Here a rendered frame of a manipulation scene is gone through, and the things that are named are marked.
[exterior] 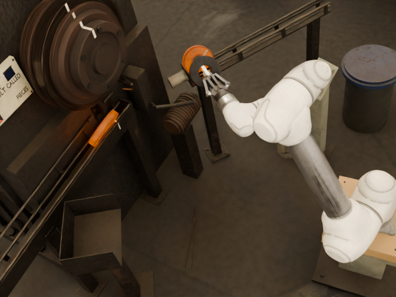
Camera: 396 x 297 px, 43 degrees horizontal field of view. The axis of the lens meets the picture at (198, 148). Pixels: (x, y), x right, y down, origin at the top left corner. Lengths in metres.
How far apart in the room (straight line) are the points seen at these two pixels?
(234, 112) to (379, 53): 1.02
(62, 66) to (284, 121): 0.83
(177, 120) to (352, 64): 0.99
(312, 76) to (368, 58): 1.21
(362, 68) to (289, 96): 1.22
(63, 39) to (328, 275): 1.60
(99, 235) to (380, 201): 1.11
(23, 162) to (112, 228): 0.44
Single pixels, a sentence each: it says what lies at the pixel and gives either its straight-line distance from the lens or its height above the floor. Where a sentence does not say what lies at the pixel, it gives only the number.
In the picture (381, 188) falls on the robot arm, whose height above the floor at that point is 0.68.
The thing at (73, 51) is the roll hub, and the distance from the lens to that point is 1.88.
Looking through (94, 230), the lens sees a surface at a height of 0.60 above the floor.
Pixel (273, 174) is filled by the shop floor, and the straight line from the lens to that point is 2.84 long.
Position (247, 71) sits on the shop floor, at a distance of 3.40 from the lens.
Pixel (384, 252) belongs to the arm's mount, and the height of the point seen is 0.41.
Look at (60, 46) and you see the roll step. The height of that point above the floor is 1.25.
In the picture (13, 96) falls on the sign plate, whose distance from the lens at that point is 1.99.
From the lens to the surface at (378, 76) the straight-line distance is 2.74.
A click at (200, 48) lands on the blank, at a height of 0.77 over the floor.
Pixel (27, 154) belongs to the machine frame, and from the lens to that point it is 2.11.
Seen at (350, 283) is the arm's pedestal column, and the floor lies 0.02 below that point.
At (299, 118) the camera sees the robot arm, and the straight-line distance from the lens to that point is 1.61.
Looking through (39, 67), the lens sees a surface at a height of 1.21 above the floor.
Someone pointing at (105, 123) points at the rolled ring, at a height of 0.82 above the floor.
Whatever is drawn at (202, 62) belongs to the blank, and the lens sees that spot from 2.41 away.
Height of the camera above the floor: 2.32
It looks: 51 degrees down
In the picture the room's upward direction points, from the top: 14 degrees counter-clockwise
